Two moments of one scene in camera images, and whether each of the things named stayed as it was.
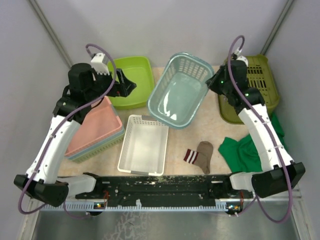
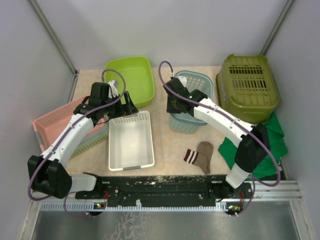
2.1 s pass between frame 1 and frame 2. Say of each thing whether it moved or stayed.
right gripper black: moved
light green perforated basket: moved
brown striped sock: stayed
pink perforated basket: moved
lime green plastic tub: stayed
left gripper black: moved
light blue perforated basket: moved
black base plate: stayed
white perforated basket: moved
